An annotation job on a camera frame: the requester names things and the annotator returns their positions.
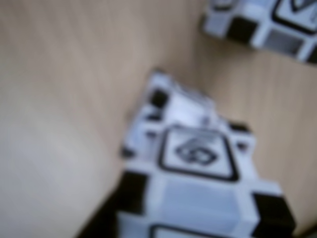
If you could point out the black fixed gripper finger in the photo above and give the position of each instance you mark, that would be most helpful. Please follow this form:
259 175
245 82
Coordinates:
101 225

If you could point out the white cube with diamond icon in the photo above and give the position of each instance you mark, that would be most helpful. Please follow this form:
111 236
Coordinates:
198 153

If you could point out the white cube with link icon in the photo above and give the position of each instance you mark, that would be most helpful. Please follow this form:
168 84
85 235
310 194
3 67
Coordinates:
284 15

